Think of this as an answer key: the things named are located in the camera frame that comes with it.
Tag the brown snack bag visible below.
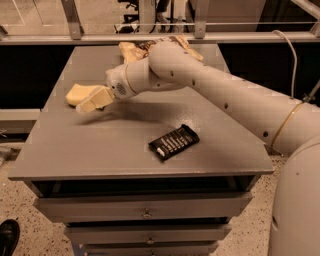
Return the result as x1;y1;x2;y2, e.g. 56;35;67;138
119;35;203;64

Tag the white cable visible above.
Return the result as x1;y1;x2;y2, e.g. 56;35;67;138
271;29;298;99

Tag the top grey drawer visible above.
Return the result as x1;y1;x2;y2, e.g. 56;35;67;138
34;192;252;223

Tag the middle grey drawer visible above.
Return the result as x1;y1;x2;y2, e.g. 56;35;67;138
65;224;231;244

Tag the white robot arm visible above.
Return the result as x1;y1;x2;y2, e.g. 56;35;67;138
76;39;320;256

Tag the metal window railing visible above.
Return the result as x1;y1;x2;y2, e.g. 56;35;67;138
0;0;320;45

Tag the bottom grey drawer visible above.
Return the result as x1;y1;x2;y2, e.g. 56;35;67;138
84;241;218;256

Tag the grey drawer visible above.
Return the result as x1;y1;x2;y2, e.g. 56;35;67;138
34;192;252;223
65;224;231;244
84;241;218;256

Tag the yellow sponge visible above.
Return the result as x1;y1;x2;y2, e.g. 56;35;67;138
66;84;107;106

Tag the black candy bar wrapper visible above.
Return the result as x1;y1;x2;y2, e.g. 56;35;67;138
148;124;200;161

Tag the black shoe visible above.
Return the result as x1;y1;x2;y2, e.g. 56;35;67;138
0;219;20;256

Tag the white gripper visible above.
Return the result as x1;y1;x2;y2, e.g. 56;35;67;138
76;64;136;113

